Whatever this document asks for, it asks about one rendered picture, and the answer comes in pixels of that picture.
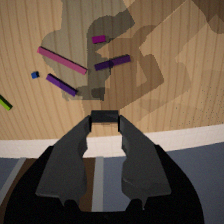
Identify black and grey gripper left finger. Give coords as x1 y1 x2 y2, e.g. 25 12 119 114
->
3 115 92 224

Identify purple rod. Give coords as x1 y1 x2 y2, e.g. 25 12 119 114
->
94 55 131 71
46 73 78 97

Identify small magenta block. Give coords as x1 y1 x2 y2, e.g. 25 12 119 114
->
92 35 105 43

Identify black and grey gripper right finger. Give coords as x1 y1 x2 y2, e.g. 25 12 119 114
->
118 115 205 224

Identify pink rod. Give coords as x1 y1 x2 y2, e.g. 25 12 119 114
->
37 46 87 75

